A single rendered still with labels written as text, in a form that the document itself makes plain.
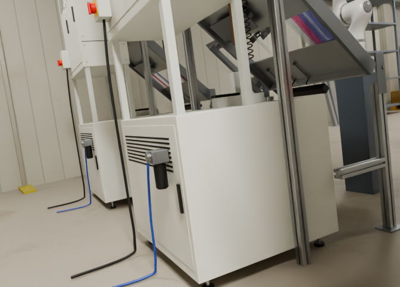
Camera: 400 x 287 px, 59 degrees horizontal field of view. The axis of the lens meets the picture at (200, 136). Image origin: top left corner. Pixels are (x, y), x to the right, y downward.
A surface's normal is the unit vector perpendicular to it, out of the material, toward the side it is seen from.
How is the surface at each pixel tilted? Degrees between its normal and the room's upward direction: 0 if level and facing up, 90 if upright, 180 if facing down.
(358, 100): 90
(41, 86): 90
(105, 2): 90
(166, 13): 90
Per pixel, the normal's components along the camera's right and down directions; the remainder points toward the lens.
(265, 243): 0.45, 0.02
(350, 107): -0.83, 0.15
